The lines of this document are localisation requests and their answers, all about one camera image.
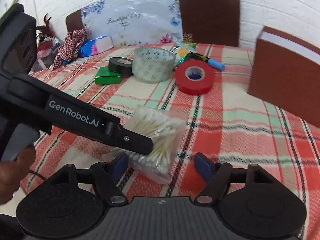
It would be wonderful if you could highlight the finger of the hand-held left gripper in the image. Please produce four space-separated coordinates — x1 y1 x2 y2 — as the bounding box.
105 122 154 155

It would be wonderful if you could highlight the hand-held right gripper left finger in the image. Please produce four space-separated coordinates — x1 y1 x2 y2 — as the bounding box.
47 152 129 204

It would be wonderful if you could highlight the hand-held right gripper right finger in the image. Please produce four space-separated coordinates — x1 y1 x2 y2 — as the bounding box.
194 153 275 204

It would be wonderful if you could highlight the bag of cotton swabs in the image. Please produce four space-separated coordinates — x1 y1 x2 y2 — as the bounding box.
110 105 187 184

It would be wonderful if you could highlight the black tape roll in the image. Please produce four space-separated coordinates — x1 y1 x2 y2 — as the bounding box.
108 57 134 78

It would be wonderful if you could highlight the clear packing tape roll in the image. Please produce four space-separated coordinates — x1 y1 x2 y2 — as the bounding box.
132 47 176 84

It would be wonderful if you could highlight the red tape roll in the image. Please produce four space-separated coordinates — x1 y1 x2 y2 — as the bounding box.
174 60 215 96

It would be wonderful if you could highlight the white snack packet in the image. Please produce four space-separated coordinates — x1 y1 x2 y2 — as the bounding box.
172 44 192 68

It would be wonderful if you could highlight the brown cardboard box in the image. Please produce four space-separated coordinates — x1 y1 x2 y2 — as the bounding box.
247 25 320 129

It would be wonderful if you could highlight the person's left hand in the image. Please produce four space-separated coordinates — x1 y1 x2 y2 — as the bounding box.
0 146 37 206

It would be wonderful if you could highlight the plaid blanket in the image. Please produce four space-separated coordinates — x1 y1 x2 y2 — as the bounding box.
20 42 320 240

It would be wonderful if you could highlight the red checked cloth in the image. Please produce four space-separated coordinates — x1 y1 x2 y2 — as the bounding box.
52 29 90 71

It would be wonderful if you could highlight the blue tissue pack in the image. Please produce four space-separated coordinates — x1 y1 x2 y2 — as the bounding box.
80 36 113 57

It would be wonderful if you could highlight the dark red feather decoration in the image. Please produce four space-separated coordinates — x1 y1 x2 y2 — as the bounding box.
36 14 57 39

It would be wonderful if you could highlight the small brown chair back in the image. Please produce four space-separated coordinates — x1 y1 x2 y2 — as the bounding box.
65 9 85 33

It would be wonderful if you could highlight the black marker with blue cap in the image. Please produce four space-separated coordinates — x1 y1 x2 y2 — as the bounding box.
189 52 226 72

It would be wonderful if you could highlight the floral pillow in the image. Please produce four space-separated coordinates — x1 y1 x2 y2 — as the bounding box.
80 0 184 48

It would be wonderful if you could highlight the large brown chair back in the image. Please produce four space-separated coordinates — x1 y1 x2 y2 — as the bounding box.
177 0 241 47

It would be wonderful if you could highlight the black cable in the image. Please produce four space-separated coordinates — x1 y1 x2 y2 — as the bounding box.
29 170 48 180

